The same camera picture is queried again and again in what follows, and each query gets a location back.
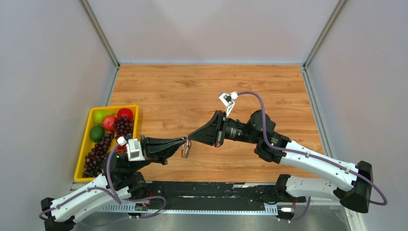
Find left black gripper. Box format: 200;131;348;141
127;134;188;173

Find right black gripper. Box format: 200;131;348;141
188;111;260;148

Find silver keyring with keys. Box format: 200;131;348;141
181;136;191;159

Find black headed silver key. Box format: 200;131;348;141
185;137;191;155

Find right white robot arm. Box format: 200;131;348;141
188;110;372;213

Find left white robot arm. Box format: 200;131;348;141
39;135;191;231

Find small red fruits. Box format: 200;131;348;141
115;145;127;152

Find upper dark grape bunch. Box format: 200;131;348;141
113;116;134;139

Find dark grape bunch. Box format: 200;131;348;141
82;131;115;178
113;116;134;139

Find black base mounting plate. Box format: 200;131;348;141
131;181;306;213

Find red apple top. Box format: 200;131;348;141
117;108;134;120

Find red yellow apple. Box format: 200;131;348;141
102;115;117;131

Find green lime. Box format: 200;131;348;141
89;125;105;142

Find lower dark grape bunch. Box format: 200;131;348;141
82;131;115;178

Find green pear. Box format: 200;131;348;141
93;110;114;125

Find yellow plastic tray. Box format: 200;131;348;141
74;104;140;182

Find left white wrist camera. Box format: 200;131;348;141
117;136;146;162

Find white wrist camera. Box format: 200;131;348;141
117;136;146;162
218;91;238;117

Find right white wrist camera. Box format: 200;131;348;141
218;91;238;117

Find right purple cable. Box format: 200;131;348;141
237;91;388;206

